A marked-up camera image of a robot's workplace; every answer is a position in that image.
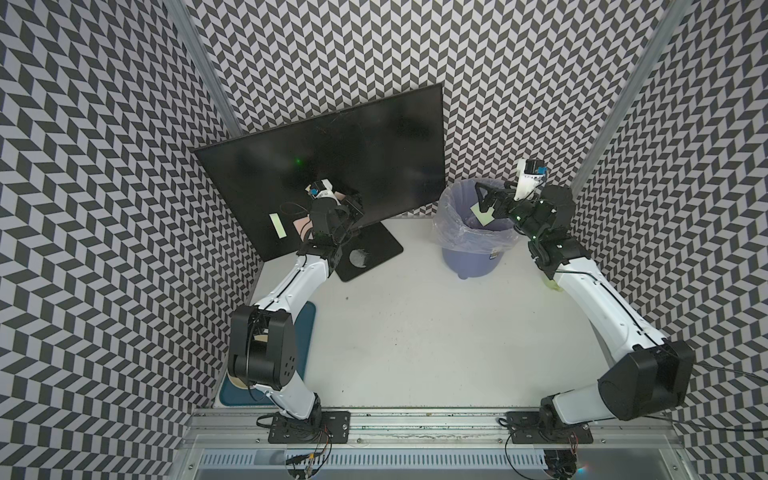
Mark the green paper cup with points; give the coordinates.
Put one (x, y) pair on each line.
(551, 284)

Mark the aluminium front rail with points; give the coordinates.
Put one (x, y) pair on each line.
(417, 428)

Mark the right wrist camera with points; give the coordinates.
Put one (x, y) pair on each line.
(531, 174)

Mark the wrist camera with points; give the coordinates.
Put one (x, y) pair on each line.
(323, 189)
(531, 174)

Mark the large pink sticky note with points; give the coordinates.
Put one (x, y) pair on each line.
(303, 227)

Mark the large green sticky note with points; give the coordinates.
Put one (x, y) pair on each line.
(483, 217)

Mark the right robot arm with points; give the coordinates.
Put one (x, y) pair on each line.
(649, 373)

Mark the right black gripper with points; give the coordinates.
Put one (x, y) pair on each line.
(503, 197)

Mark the clear plastic bin liner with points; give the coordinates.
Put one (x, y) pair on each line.
(456, 228)

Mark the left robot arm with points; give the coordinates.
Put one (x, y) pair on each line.
(315, 261)

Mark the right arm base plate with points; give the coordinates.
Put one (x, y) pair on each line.
(530, 427)

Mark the black monitor stand base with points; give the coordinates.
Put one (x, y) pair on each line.
(372, 246)

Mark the dark teal mat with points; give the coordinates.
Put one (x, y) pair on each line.
(265, 348)

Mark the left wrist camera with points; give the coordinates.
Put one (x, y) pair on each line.
(323, 189)

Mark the green sticky strip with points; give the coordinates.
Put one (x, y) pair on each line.
(278, 225)

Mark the black computer monitor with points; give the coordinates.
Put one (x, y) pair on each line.
(391, 151)

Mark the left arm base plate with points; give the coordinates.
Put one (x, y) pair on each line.
(330, 426)

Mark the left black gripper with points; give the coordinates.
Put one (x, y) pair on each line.
(354, 208)

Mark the blue trash bin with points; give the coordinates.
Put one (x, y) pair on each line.
(467, 265)

